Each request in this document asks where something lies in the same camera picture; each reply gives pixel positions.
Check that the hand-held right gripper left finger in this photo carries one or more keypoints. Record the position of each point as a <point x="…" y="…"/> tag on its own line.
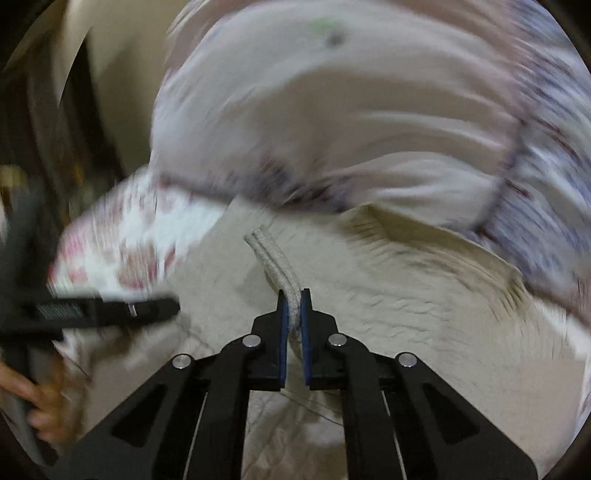
<point x="282" y="332"/>

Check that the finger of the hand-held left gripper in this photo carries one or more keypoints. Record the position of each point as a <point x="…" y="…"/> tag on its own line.
<point x="138" y="310"/>

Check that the person's left hand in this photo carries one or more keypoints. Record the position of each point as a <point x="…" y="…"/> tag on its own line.
<point x="46" y="410"/>

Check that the dark wooden furniture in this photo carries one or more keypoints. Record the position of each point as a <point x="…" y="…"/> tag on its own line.
<point x="46" y="115"/>

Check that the white plain cloth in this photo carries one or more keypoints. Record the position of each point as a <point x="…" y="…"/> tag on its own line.
<point x="332" y="115"/>

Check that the beige knit garment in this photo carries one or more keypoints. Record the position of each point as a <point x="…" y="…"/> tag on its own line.
<point x="415" y="332"/>

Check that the red floral printed cloth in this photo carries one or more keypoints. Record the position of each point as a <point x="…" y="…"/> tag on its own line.
<point x="129" y="240"/>

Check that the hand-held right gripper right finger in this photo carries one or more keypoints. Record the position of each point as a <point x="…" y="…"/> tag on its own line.
<point x="305" y="337"/>

